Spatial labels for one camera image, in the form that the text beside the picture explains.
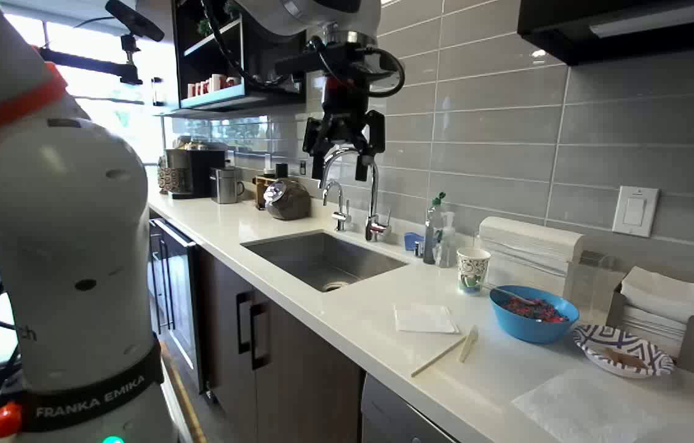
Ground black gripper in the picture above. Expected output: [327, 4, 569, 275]
[300, 47, 388, 185]

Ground small white tissue paper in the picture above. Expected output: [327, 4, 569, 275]
[390, 299, 461, 338]

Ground black coffee machine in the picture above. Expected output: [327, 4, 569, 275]
[156, 144, 229, 202]

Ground patterned paper coffee cup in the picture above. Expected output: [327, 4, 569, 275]
[454, 247, 495, 296]

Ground small chrome faucet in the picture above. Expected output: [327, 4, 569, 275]
[319, 179, 357, 233]

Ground tall chrome faucet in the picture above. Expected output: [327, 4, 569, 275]
[317, 141, 390, 247]

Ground brown bag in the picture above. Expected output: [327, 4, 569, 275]
[254, 171, 315, 223]

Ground stainless steel sink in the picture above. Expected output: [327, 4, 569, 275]
[239, 229, 407, 296]

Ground metal canister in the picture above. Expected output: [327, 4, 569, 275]
[212, 165, 249, 207]

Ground blue sponge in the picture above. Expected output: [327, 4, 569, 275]
[401, 231, 425, 258]

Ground clear dish soap bottle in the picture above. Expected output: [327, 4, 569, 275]
[421, 190, 458, 271]

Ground red cups on shelf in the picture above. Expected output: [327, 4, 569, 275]
[183, 72, 242, 100]

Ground white paper towel dispenser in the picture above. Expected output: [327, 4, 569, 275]
[474, 213, 588, 299]

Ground black built-in dishwasher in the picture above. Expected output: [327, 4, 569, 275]
[144, 213, 209, 394]

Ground long wooden stick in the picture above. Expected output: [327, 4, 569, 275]
[407, 331, 471, 379]

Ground short wooden stick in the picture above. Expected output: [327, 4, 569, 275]
[458, 325, 480, 366]

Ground brown wooden base cabinet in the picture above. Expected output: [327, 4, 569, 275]
[193, 247, 458, 443]

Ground red snacks in bowl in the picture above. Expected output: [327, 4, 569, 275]
[498, 292, 569, 325]

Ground blue plastic bowl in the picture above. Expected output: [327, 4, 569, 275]
[486, 282, 582, 347]

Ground black range hood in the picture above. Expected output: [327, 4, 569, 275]
[514, 0, 694, 68]

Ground patterned paper plate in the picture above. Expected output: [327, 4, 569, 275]
[570, 322, 678, 381]

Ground large white paper towel sheet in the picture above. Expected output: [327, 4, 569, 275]
[508, 365, 674, 443]

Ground white napkin stack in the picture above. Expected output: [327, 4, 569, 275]
[615, 264, 694, 360]

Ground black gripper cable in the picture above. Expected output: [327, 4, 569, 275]
[305, 32, 407, 100]

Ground black wall shelf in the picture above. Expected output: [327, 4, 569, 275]
[161, 0, 310, 117]

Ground black cabinet handle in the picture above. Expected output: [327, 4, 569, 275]
[233, 288, 255, 357]
[245, 299, 273, 372]

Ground black camera stand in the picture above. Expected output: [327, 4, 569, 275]
[37, 0, 167, 88]

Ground white light switch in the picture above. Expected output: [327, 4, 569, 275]
[609, 185, 661, 239]

